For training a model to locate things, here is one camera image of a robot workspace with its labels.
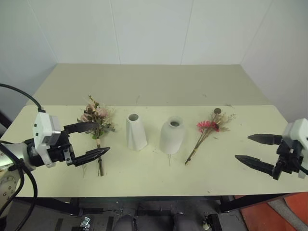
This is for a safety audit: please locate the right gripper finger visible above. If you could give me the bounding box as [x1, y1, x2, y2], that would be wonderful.
[234, 154, 277, 177]
[247, 133, 283, 146]

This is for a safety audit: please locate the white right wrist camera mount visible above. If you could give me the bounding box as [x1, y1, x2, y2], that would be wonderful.
[282, 118, 308, 179]

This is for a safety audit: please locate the pink dried flower bouquet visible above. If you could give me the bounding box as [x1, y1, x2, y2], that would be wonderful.
[77, 95, 116, 178]

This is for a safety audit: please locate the black metal table frame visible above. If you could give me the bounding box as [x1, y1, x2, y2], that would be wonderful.
[14, 193, 293, 217]

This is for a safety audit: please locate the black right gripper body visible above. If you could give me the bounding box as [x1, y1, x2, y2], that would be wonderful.
[273, 139, 305, 180]

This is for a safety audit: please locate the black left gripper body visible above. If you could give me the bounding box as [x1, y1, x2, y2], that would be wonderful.
[47, 131, 76, 167]

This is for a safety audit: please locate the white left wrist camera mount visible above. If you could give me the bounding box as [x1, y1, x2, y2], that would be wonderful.
[32, 112, 61, 168]

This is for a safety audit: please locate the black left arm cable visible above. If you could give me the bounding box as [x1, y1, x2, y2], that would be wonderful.
[0, 141, 39, 218]

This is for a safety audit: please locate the orange floor mat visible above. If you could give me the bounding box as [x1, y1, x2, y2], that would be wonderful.
[234, 192, 308, 231]

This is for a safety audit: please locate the white rounded ceramic vase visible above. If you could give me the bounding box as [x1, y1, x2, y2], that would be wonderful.
[159, 115, 186, 155]

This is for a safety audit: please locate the black left wrist camera cable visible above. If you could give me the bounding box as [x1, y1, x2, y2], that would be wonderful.
[0, 83, 46, 114]

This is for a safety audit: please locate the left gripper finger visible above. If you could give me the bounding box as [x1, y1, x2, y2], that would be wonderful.
[71, 147, 111, 167]
[63, 121, 100, 137]

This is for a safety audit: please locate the silver robot body with dial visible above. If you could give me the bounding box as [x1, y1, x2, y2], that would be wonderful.
[0, 166, 20, 201]

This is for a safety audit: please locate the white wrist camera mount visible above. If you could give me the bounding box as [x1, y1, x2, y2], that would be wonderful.
[32, 112, 61, 168]
[282, 118, 308, 179]

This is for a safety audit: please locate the red dried flower bouquet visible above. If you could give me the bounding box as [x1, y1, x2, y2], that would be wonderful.
[184, 107, 236, 166]

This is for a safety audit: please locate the white angular ceramic vase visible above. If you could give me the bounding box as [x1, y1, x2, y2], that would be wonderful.
[126, 113, 148, 152]

